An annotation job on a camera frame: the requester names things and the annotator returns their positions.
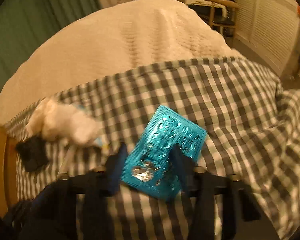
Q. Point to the green curtain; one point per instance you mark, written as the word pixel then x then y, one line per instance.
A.
pixel 27 24

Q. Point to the brown cardboard box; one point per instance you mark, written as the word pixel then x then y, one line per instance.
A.
pixel 8 172

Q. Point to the teal foil packet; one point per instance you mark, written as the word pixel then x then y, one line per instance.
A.
pixel 148 168

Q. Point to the white plush toy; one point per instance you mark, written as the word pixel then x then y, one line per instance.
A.
pixel 53 120

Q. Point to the cream bed blanket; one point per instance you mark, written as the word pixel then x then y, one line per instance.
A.
pixel 109 41

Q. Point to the grey white checkered cloth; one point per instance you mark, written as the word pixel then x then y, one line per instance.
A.
pixel 252 124

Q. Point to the wooden chair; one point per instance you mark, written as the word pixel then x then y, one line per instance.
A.
pixel 226 20

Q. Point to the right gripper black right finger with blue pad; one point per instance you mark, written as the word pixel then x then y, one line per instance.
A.
pixel 242 216

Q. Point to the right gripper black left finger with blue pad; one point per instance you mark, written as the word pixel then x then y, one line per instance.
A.
pixel 53 211

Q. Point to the white louvered closet doors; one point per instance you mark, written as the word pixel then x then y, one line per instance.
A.
pixel 270 28

